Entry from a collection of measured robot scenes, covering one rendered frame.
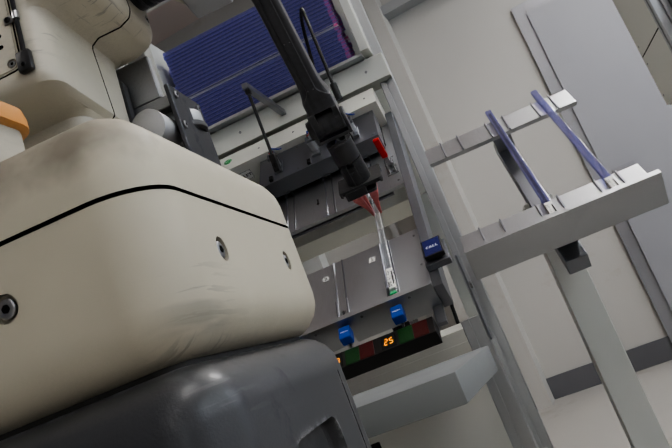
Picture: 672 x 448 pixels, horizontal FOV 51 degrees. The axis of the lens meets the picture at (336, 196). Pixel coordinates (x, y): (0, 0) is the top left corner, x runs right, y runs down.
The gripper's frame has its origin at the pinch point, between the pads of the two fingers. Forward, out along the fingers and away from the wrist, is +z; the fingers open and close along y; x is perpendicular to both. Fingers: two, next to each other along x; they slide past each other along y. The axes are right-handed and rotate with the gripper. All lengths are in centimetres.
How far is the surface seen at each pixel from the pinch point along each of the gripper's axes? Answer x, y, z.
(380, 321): 30.0, 4.8, 6.4
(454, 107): -264, -29, 102
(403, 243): 13.2, -3.9, 2.6
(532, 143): -235, -61, 131
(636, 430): 46, -31, 40
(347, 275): 15.7, 9.5, 2.8
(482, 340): 37.0, -12.0, 14.1
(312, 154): -25.9, 11.9, -8.4
